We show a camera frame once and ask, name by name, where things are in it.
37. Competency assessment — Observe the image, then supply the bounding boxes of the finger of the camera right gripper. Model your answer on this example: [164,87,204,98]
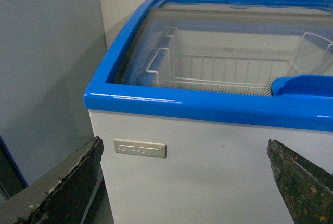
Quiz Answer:
[267,139,332,223]

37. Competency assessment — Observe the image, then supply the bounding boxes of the camera left gripper finger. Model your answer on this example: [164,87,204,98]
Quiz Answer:
[1,137,104,223]

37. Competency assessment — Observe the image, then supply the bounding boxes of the glass sliding freezer lid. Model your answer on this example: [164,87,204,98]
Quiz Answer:
[114,9,332,96]

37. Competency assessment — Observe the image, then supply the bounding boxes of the blue framed dark cabinet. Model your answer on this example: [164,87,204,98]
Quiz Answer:
[1,138,28,200]

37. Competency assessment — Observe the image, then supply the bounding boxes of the silver brand nameplate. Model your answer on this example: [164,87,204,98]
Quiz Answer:
[113,139,167,159]

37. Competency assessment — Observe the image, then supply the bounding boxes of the white blue chest freezer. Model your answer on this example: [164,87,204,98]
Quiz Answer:
[83,0,332,223]

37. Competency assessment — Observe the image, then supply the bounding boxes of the white wire freezer basket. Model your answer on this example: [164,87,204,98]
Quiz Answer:
[144,27,332,96]

